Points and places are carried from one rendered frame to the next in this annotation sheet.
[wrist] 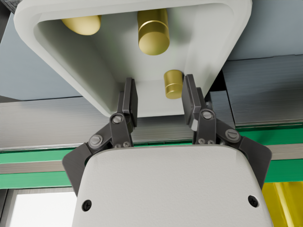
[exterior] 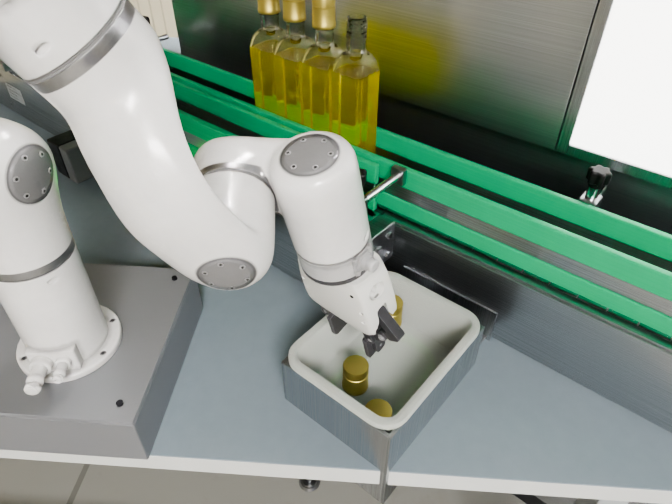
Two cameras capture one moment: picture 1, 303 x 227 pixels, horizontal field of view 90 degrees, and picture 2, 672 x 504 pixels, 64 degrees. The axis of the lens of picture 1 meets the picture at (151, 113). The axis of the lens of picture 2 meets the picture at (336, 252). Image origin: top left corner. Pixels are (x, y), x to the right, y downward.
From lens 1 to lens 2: 56 cm
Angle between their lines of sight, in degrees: 42
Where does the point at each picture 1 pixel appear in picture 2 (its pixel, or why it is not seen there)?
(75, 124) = (574, 339)
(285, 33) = (281, 300)
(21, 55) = (526, 460)
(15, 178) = not seen: outside the picture
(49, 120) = (623, 372)
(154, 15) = (346, 382)
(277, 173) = not seen: hidden behind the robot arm
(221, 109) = not seen: hidden behind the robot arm
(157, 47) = (355, 361)
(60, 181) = (634, 269)
